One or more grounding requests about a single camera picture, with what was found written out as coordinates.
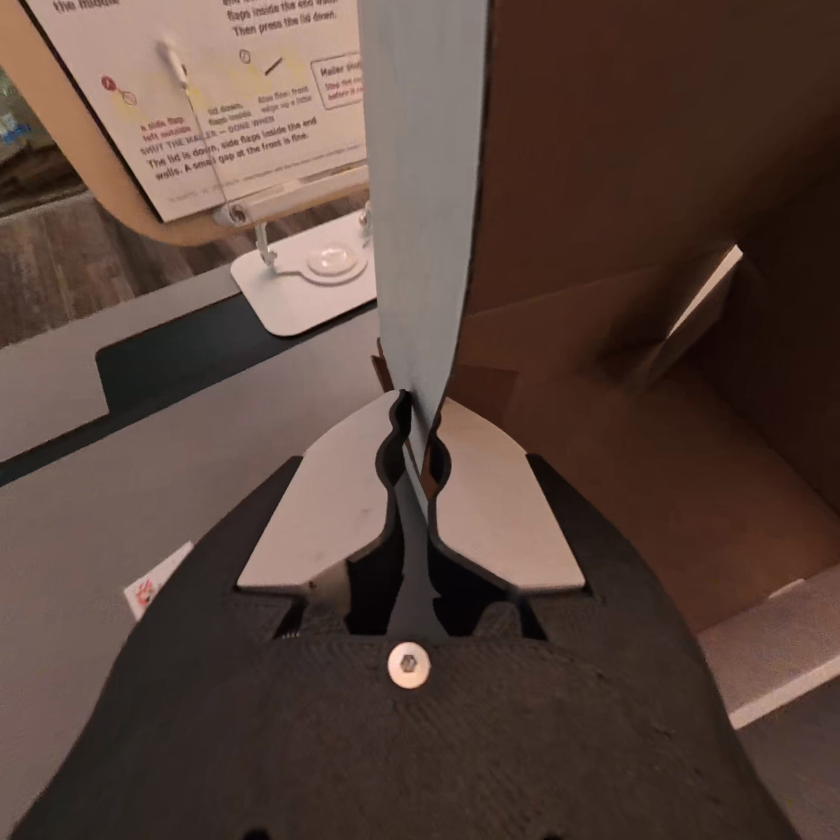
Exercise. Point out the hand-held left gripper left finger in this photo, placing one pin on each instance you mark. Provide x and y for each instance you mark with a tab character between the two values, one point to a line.
328	505

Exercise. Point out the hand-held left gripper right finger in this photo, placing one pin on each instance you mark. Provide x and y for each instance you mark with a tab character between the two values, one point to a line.
505	518

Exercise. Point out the white cardboard mailer box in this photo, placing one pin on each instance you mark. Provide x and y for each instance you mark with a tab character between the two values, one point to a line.
623	197

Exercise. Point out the dark desk mat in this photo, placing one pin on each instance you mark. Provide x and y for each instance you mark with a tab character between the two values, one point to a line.
197	367

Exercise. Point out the small white red-print card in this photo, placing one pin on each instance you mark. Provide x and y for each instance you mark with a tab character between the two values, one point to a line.
154	587

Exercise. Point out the wooden board on white stand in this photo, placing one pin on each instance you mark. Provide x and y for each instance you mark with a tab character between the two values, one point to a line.
98	184

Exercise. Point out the printed instruction sheet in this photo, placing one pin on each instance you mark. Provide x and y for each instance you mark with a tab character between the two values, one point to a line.
216	85

